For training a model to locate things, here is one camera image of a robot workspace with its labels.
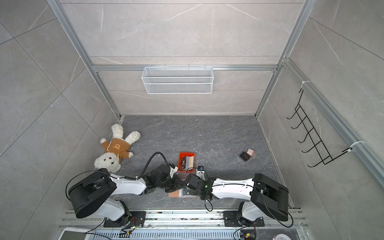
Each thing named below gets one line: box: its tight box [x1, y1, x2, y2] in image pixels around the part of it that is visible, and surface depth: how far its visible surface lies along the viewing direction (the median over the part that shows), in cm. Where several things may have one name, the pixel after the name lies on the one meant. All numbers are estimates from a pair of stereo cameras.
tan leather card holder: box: [168, 188, 197, 198], surface depth 81 cm
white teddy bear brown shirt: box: [94, 123, 141, 174], surface depth 94 cm
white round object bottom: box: [272, 233, 293, 240], surface depth 68 cm
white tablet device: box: [57, 227, 96, 240], surface depth 67 cm
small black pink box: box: [239, 148, 257, 162], surface depth 97 cm
